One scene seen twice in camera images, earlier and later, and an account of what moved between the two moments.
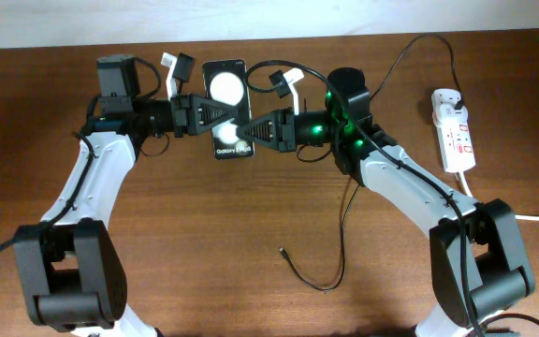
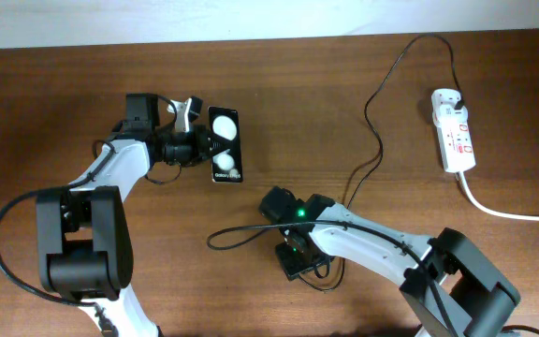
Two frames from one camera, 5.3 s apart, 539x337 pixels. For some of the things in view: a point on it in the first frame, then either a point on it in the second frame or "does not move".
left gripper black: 187,117 to 199,149
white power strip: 453,131 does not move
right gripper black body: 312,127 to 293,261
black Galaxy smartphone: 225,81 to 226,167
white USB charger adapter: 444,101 does not move
